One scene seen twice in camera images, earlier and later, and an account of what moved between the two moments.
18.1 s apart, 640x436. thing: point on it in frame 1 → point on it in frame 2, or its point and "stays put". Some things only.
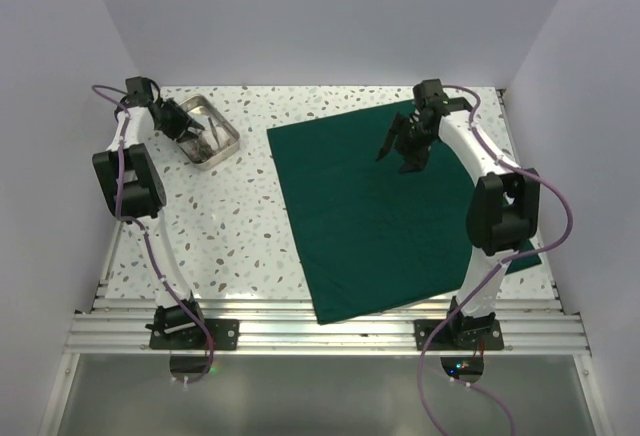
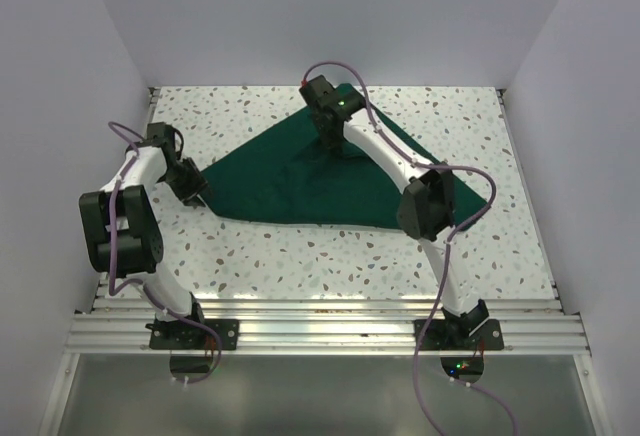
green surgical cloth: [375, 240] → [286, 175]
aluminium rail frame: [290, 324] stays put
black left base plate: [191, 334] stays put
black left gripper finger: [187, 135] → [191, 201]
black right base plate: [459, 334] stays put
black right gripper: [415, 159] → [329, 141]
